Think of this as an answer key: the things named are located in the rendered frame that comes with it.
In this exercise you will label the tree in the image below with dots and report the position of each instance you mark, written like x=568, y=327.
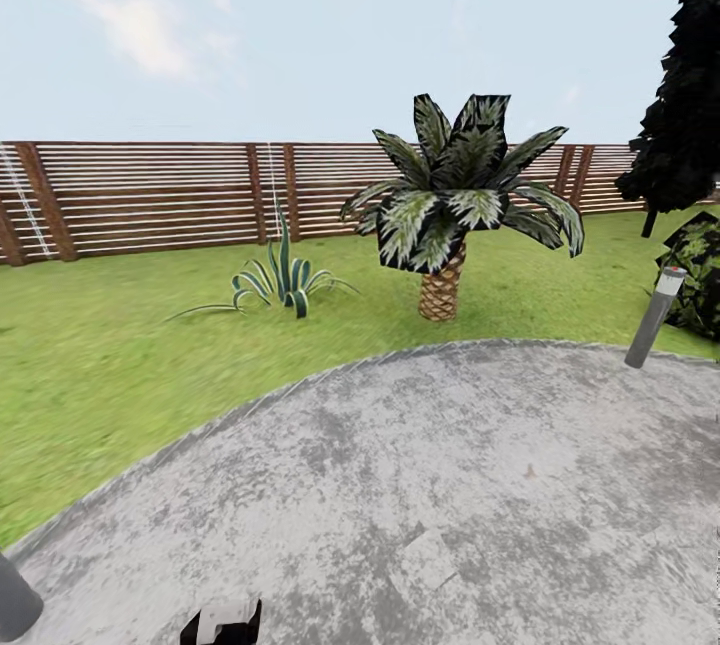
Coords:
x=678, y=153

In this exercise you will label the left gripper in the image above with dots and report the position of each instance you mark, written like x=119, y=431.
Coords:
x=240, y=633

